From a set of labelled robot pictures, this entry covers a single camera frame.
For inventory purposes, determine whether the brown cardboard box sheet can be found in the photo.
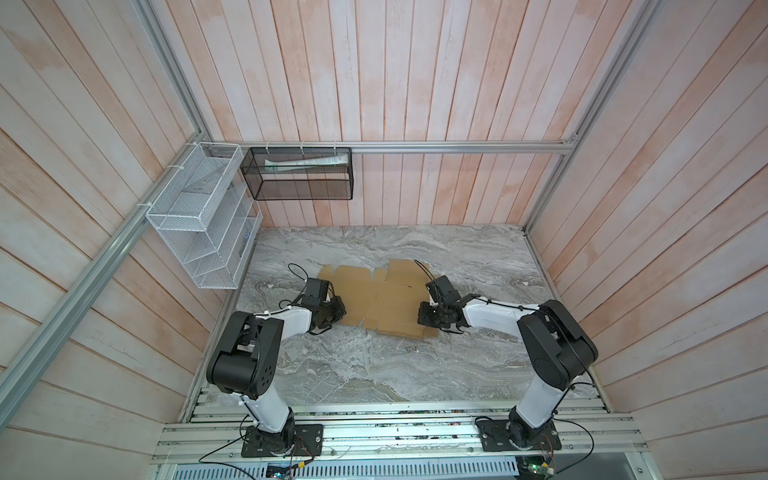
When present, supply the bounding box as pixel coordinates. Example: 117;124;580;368
318;259;439;340

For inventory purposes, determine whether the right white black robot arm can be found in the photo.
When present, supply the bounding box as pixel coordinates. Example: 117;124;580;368
418;276;599;452

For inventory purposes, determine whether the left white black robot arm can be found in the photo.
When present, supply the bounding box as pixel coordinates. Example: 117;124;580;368
206;278;346;454

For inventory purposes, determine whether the paper sheet in basket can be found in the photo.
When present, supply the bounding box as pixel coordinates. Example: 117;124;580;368
263;154;350;174

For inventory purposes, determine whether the black wire mesh basket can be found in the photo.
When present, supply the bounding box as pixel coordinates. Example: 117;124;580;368
240;148;355;201

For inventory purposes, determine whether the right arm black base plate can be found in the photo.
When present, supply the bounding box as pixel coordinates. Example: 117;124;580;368
474;416;562;452

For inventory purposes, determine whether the white wire mesh shelf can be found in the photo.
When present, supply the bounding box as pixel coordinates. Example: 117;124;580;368
146;142;263;290

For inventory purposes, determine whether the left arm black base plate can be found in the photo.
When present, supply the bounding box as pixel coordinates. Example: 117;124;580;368
241;424;324;458

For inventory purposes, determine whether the aluminium frame rail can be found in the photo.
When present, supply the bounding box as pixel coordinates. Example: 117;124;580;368
236;140;575;154

